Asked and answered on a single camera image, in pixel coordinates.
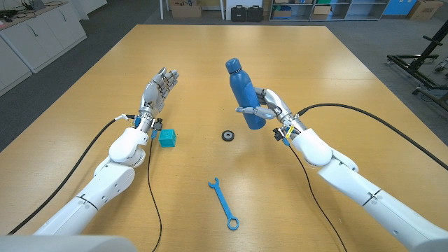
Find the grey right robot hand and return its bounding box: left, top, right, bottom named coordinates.
left=234, top=87, right=299, bottom=127

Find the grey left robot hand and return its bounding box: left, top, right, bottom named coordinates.
left=139, top=66, right=181, bottom=120

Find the blue metal bottle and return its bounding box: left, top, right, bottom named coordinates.
left=228, top=69, right=267, bottom=131

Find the blue bottle cap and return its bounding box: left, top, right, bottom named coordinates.
left=225, top=57, right=244, bottom=76

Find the teal toy block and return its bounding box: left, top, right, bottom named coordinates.
left=158, top=128, right=177, bottom=148

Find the blue plastic wrench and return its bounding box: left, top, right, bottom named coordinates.
left=208, top=177, right=240, bottom=231

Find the wide cardboard box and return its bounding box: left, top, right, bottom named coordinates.
left=170, top=0, right=203, bottom=19

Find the black equipment case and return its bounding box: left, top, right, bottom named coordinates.
left=230, top=4, right=248, bottom=22
left=246, top=4, right=264, bottom=23

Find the small cardboard box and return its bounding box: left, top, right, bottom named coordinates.
left=310, top=5, right=333, bottom=21

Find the grey shelf unit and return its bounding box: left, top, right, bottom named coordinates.
left=269, top=0, right=390, bottom=22

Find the white cabinet row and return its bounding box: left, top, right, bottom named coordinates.
left=0, top=0, right=88, bottom=97

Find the black metal stand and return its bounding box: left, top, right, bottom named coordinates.
left=386, top=20, right=448, bottom=113

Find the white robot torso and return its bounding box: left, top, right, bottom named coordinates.
left=0, top=234, right=137, bottom=252

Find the cardboard box with print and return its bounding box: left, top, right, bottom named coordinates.
left=407, top=0, right=445, bottom=21

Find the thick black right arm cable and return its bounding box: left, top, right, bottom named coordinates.
left=296, top=102, right=448, bottom=172

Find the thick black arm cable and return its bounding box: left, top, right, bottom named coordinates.
left=6, top=113, right=137, bottom=235
left=296, top=102, right=448, bottom=172

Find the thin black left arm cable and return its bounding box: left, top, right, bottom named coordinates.
left=146, top=135, right=163, bottom=252

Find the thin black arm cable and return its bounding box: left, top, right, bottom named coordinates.
left=146, top=135, right=163, bottom=252
left=285, top=141, right=349, bottom=252

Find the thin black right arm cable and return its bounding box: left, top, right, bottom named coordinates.
left=285, top=141, right=349, bottom=252

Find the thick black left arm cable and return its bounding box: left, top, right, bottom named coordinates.
left=6, top=113, right=137, bottom=235

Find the blue wall panel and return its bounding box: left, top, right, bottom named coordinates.
left=383, top=0, right=416, bottom=16

